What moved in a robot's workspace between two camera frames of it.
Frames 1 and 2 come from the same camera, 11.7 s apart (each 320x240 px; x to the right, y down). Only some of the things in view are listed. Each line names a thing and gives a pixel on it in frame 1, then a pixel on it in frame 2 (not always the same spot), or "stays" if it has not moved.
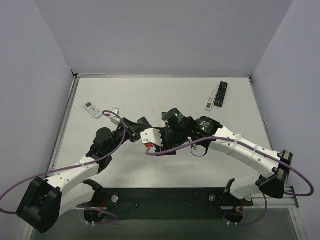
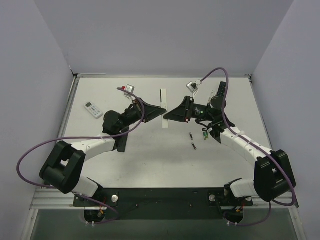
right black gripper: (166, 137) → (188, 109)
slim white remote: (210, 101) stays
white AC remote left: (95, 111) stays
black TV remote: (221, 94) stays
